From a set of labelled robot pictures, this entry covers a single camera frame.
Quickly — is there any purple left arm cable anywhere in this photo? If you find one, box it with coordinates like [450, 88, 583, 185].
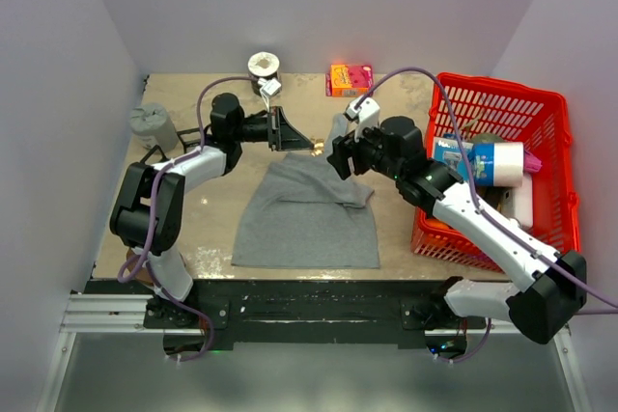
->
[115, 74, 265, 363]

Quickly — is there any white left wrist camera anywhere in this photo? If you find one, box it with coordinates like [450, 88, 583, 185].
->
[257, 77, 282, 100]

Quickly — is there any pink packet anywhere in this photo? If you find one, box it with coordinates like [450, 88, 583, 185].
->
[523, 150, 543, 174]

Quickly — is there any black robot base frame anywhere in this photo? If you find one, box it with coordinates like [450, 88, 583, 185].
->
[144, 280, 486, 353]

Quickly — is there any grey sleeveless shirt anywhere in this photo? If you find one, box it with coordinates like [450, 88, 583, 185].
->
[232, 115, 379, 269]

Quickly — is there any toilet paper roll black wrapper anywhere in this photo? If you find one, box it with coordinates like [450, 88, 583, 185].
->
[247, 51, 280, 80]

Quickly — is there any grey paper roll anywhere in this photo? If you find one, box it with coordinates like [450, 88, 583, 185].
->
[129, 102, 179, 152]

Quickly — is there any green round fruit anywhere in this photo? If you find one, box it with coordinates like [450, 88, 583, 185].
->
[470, 132, 504, 145]

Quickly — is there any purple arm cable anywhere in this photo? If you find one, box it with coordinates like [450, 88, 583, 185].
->
[359, 68, 618, 316]
[115, 74, 265, 363]

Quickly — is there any orange pink snack box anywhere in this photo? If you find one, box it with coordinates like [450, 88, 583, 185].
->
[325, 64, 374, 97]

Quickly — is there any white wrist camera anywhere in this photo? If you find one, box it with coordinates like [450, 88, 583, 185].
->
[344, 96, 380, 142]
[257, 77, 282, 100]

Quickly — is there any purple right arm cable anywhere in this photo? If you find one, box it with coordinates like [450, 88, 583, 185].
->
[359, 68, 618, 316]

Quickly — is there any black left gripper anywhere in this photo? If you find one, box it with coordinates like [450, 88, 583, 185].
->
[233, 106, 314, 151]

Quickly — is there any black brooch display case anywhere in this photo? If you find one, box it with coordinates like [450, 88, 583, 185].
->
[177, 124, 211, 154]

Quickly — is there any red plastic basket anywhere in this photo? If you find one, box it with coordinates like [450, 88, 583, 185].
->
[425, 72, 580, 252]

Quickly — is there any white box in basket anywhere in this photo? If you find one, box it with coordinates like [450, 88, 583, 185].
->
[501, 173, 534, 231]

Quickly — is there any blue white wipes roll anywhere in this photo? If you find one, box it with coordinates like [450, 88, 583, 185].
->
[468, 142, 524, 187]

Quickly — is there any orange maple leaf brooch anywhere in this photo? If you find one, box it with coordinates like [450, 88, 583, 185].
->
[310, 139, 324, 157]

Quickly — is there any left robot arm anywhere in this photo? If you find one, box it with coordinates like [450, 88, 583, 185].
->
[110, 93, 314, 327]

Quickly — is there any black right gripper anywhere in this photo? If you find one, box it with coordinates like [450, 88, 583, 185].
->
[326, 119, 403, 181]

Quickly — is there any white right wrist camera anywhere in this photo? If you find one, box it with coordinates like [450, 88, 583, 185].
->
[344, 96, 380, 142]

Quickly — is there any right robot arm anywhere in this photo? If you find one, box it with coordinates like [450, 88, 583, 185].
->
[327, 116, 587, 344]

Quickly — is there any brown wooden block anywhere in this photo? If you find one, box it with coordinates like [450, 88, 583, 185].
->
[125, 247, 155, 286]

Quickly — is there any blue razor package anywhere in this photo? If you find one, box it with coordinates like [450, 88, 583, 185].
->
[431, 133, 468, 181]

